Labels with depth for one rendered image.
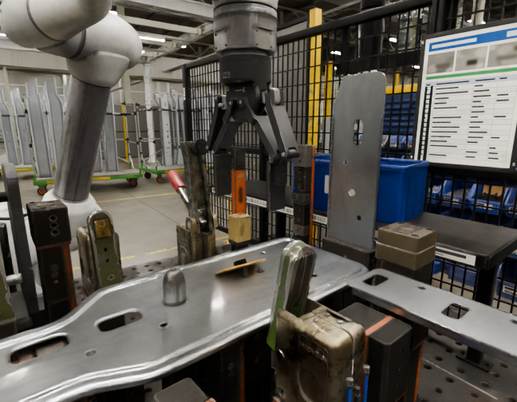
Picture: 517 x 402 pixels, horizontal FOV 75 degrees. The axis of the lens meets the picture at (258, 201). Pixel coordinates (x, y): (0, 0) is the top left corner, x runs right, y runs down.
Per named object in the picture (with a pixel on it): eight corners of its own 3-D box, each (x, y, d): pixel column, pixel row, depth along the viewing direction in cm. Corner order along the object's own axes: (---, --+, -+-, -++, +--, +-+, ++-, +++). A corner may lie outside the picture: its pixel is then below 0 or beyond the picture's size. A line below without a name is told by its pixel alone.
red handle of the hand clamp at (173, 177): (195, 222, 63) (162, 169, 71) (191, 230, 64) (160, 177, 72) (214, 218, 65) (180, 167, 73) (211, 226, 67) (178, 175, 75)
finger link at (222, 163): (215, 155, 56) (213, 155, 56) (217, 196, 57) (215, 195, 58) (230, 154, 58) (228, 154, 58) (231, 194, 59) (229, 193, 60)
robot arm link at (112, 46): (19, 242, 111) (82, 226, 129) (45, 271, 105) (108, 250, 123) (48, -14, 80) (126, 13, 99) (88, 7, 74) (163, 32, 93)
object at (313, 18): (322, 286, 266) (335, 8, 223) (309, 292, 258) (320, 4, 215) (234, 241, 373) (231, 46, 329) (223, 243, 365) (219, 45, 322)
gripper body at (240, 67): (207, 58, 50) (210, 123, 52) (242, 48, 43) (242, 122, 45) (248, 64, 54) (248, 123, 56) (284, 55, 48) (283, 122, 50)
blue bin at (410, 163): (400, 226, 73) (405, 166, 70) (289, 204, 94) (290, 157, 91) (425, 212, 85) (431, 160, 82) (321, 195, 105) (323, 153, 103)
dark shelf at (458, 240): (487, 273, 57) (490, 256, 56) (209, 193, 125) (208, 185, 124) (524, 244, 71) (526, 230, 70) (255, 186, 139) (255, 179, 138)
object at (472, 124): (514, 174, 70) (541, 11, 63) (408, 164, 87) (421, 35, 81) (517, 173, 71) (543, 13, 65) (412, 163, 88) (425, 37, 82)
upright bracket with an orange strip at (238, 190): (237, 363, 79) (234, 148, 68) (234, 360, 80) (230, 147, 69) (247, 357, 81) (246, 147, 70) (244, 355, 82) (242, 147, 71)
